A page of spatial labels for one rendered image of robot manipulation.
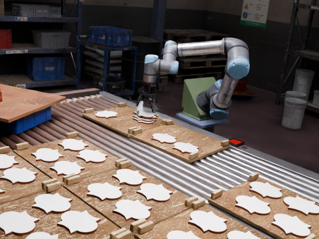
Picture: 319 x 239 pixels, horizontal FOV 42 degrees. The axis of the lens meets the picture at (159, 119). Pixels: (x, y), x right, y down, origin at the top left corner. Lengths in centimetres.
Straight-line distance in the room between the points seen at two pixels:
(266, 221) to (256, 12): 665
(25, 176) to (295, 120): 458
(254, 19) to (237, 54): 575
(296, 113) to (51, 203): 465
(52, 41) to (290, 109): 357
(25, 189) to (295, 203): 105
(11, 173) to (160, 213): 63
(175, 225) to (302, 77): 555
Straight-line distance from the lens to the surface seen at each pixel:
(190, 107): 284
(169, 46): 245
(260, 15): 796
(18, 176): 175
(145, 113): 248
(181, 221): 150
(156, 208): 156
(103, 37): 569
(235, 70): 229
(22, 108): 227
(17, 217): 148
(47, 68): 657
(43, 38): 644
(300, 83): 687
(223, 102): 255
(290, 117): 586
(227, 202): 167
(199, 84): 291
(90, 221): 145
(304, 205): 176
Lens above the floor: 172
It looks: 18 degrees down
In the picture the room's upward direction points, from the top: 5 degrees clockwise
